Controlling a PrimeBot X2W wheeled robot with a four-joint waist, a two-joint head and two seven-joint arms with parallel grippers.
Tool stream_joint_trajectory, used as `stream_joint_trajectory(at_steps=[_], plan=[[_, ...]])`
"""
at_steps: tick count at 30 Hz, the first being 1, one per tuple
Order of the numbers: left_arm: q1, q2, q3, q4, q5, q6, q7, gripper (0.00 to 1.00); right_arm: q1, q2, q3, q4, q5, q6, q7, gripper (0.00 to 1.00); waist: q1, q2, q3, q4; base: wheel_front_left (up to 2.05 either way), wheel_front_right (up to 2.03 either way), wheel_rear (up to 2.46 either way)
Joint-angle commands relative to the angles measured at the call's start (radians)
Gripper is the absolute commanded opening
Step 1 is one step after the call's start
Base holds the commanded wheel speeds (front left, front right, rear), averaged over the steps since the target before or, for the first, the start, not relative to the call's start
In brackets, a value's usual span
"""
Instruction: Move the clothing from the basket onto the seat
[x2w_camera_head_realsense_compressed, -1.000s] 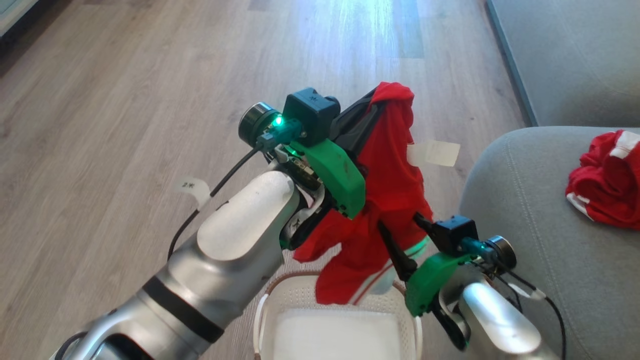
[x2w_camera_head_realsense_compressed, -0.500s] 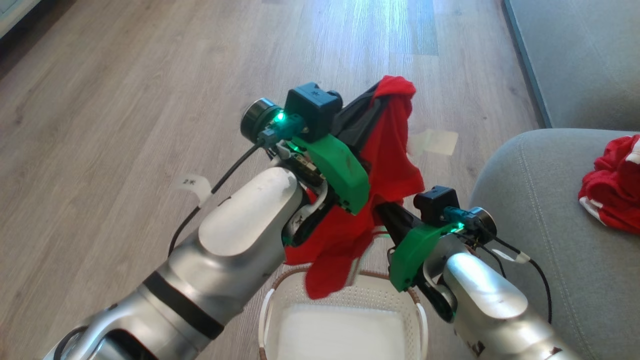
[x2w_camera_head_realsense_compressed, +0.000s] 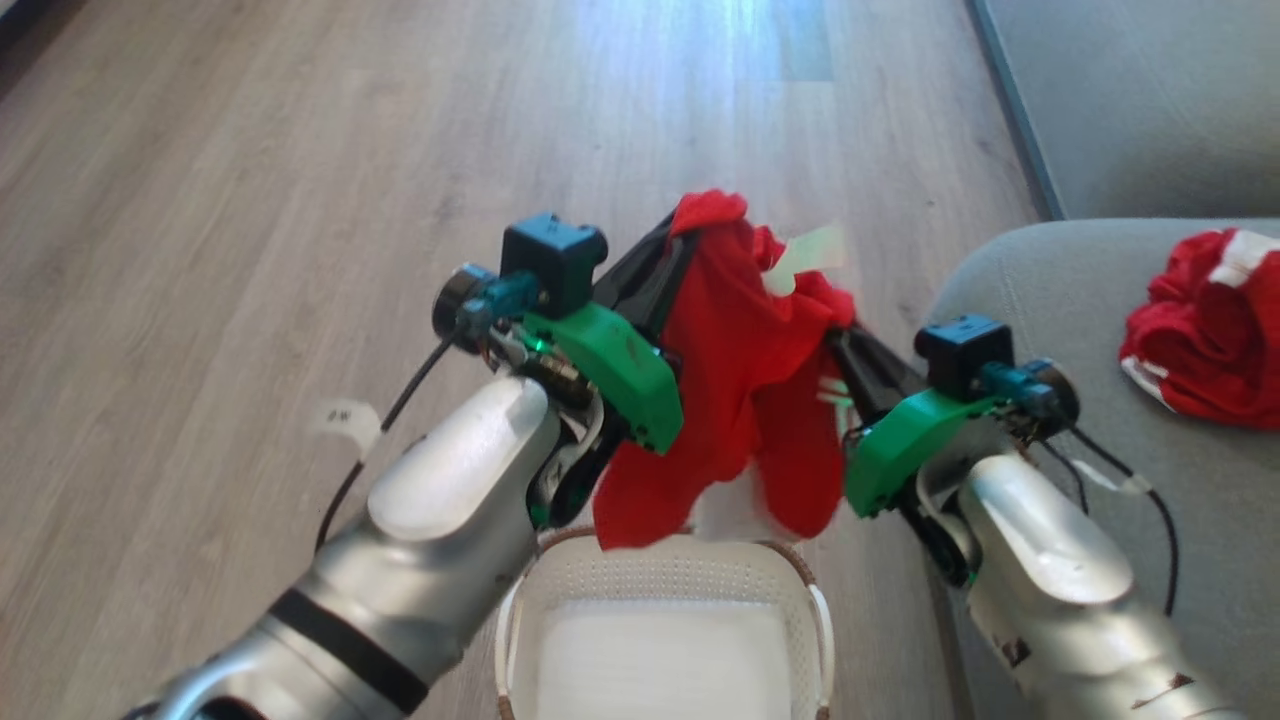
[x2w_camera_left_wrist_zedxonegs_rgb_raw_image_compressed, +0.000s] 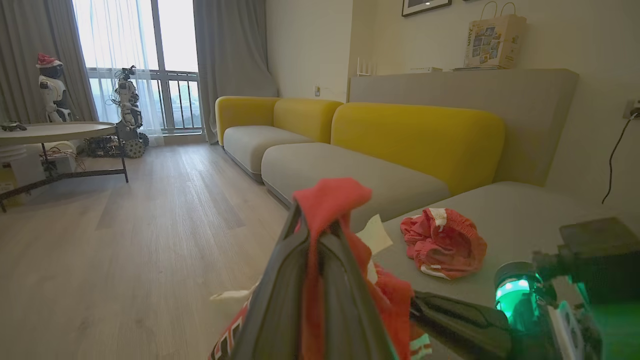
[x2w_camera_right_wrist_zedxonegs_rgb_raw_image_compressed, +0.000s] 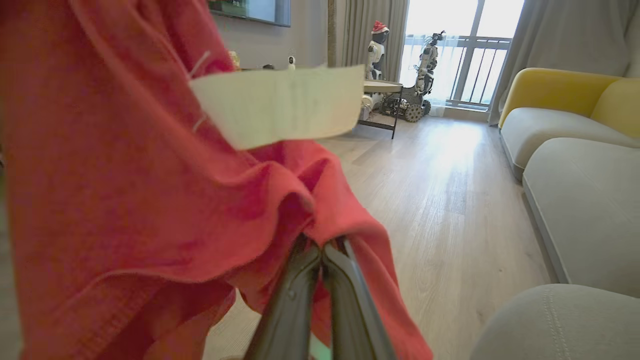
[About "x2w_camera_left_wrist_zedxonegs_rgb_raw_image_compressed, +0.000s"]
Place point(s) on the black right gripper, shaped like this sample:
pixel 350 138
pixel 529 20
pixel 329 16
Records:
pixel 540 310

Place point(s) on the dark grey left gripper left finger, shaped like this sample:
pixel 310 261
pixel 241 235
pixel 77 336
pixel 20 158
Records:
pixel 275 310

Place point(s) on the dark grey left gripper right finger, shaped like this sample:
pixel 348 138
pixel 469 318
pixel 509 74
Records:
pixel 350 320

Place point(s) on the red shorts white trim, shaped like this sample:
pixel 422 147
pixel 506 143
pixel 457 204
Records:
pixel 445 245

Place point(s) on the red white jersey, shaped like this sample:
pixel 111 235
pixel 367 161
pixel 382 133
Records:
pixel 330 200

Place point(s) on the corner sofa module yellow backs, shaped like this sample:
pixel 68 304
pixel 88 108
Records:
pixel 260 137

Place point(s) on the sofa module with yellow back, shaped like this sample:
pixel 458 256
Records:
pixel 400 145

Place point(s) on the white cloth piece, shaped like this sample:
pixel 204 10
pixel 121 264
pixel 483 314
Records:
pixel 375 235

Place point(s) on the window with balcony railing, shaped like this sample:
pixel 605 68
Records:
pixel 177 90

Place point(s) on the white router with antennas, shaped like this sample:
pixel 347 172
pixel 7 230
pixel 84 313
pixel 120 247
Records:
pixel 365 70

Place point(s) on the wheeled robot with arms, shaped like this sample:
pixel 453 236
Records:
pixel 129 105

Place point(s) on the flat white box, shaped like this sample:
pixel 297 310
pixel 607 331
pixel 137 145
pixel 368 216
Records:
pixel 426 70

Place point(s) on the grey curtain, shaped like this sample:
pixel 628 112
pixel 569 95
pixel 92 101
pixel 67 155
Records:
pixel 25 30
pixel 230 50

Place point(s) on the printed paper shopping bag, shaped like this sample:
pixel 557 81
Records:
pixel 495 42

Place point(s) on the round table black legs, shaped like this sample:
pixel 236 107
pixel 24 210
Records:
pixel 55 131

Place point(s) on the white container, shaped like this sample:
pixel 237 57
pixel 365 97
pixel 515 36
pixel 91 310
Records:
pixel 25 167

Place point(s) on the white humanoid robot santa hat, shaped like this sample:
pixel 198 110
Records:
pixel 52 90

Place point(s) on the sheer white curtain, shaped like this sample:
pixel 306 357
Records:
pixel 115 35

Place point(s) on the small dark tabletop object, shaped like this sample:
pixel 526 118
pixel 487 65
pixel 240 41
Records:
pixel 12 126

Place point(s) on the small wall outlet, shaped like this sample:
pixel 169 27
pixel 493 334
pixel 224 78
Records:
pixel 317 91

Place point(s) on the wall socket with plug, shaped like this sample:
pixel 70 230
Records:
pixel 632 109

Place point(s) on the black picture frame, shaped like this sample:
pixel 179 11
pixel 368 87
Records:
pixel 425 6

